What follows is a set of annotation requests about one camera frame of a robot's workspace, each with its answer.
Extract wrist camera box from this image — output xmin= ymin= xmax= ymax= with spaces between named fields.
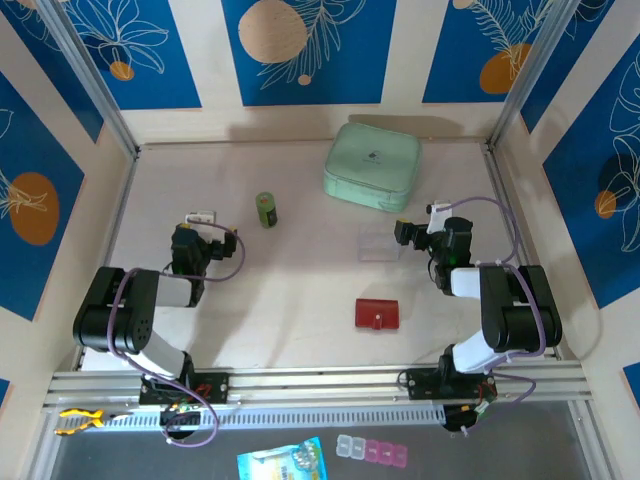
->
xmin=172 ymin=212 xmax=218 ymax=251
xmin=426 ymin=199 xmax=475 ymax=251

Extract clear plastic box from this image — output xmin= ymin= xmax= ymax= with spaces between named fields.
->
xmin=357 ymin=223 xmax=402 ymax=263

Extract red leather card holder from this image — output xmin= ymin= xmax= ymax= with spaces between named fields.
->
xmin=354 ymin=298 xmax=400 ymax=332

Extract mint green zip case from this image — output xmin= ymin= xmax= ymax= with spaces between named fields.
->
xmin=322 ymin=122 xmax=424 ymax=212

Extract yellow handled pliers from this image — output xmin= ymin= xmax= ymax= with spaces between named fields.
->
xmin=54 ymin=407 xmax=134 ymax=436

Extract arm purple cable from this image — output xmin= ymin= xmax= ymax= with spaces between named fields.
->
xmin=433 ymin=196 xmax=547 ymax=436
xmin=107 ymin=222 xmax=246 ymax=449

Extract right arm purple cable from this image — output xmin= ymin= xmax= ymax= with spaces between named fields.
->
xmin=433 ymin=196 xmax=547 ymax=436

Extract green cylindrical bottle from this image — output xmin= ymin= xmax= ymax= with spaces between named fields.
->
xmin=254 ymin=191 xmax=280 ymax=230

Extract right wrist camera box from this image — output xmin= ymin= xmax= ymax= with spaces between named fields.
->
xmin=426 ymin=199 xmax=475 ymax=251

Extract aluminium side rail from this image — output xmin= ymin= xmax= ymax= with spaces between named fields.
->
xmin=74 ymin=149 xmax=141 ymax=372
xmin=483 ymin=143 xmax=561 ymax=360

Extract aluminium frame rail wide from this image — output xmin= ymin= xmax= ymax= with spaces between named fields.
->
xmin=43 ymin=360 xmax=596 ymax=409

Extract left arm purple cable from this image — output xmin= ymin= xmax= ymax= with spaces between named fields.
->
xmin=107 ymin=222 xmax=246 ymax=449

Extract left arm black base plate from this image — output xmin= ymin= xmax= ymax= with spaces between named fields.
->
xmin=138 ymin=370 xmax=231 ymax=405

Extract white slotted cable duct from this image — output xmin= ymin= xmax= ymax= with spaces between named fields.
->
xmin=42 ymin=403 xmax=447 ymax=432

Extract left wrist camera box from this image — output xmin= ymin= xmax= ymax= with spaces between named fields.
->
xmin=172 ymin=212 xmax=218 ymax=251

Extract blue snack packet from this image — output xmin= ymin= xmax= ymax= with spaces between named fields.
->
xmin=236 ymin=435 xmax=329 ymax=480

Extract aluminium corner post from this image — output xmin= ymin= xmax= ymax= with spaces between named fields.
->
xmin=487 ymin=0 xmax=576 ymax=149
xmin=37 ymin=0 xmax=140 ymax=157

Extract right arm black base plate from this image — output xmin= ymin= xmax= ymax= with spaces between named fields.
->
xmin=404 ymin=367 xmax=499 ymax=401

